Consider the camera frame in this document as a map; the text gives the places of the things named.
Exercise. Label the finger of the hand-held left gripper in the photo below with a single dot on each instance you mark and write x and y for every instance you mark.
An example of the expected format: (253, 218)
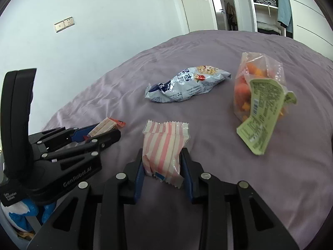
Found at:
(78, 135)
(104, 141)

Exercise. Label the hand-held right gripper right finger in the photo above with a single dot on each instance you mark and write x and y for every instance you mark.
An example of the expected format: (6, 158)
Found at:
(186, 174)

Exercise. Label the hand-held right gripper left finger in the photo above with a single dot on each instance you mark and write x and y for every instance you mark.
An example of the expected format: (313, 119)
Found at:
(138, 179)

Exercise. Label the small orange snack bar packet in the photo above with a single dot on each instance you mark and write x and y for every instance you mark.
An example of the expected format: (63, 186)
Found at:
(106, 125)

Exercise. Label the pink striped snack packet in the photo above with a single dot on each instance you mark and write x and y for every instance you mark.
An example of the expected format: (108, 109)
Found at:
(164, 151)

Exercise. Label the person's left hand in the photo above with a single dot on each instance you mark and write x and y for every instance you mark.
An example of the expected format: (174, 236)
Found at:
(23, 213)

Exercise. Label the white and blue snack packet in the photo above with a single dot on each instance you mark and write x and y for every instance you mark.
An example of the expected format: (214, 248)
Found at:
(187, 86)

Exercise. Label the orange candy bag green label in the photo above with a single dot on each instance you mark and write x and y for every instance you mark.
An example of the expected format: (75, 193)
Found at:
(247, 88)

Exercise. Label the white door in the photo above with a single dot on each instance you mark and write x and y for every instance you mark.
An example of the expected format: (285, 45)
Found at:
(197, 13)

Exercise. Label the folded dark bedding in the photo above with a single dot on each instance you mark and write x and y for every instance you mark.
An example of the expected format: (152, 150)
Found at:
(269, 28)

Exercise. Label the light blue hanging garment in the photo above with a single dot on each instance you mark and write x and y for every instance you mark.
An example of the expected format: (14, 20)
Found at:
(284, 7)

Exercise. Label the white wardrobe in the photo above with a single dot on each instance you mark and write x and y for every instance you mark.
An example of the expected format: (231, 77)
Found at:
(312, 10)

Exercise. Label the wall switch plate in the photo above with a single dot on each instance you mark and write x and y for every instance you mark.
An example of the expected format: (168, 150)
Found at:
(64, 24)

